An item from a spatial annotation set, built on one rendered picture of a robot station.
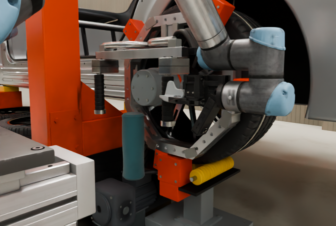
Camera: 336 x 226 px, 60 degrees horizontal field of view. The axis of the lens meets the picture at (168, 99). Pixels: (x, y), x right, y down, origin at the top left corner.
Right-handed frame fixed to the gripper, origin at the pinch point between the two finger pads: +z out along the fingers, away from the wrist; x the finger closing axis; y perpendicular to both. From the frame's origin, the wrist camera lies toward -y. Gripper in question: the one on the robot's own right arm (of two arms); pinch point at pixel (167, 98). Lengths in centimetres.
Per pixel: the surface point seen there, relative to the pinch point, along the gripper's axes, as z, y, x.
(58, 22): 56, 27, 4
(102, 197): 41, -45, -5
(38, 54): 61, 14, 10
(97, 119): 56, -15, -14
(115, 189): 39, -42, -10
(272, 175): 35, -83, -177
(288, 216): 1, -83, -114
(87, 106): 57, -9, -10
